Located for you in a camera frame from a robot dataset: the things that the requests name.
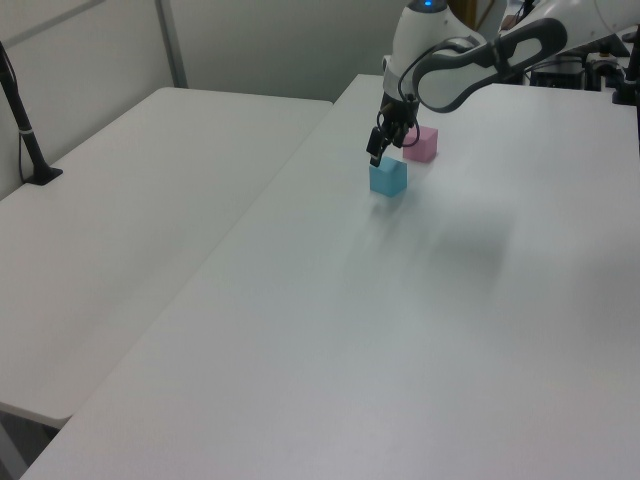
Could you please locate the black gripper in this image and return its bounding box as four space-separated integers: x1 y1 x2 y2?
365 97 419 168

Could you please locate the blue cube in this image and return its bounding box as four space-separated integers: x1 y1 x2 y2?
368 155 409 197

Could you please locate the pink cube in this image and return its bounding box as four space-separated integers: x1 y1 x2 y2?
401 125 440 164

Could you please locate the black electronics box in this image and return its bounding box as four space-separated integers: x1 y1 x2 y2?
528 55 587 92

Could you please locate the black clamp stand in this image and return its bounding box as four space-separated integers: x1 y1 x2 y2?
610 27 640 107

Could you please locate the white side table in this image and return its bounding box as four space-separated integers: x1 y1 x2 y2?
0 86 335 422

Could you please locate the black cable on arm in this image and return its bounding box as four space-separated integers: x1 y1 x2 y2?
374 38 479 132

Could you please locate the black velcro strap on arm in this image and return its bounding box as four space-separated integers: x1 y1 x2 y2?
491 37 514 79

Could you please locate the grey metal frame post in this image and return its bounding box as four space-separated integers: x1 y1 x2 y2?
153 0 189 90

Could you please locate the black camera stand pole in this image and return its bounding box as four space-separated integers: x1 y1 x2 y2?
0 39 65 188

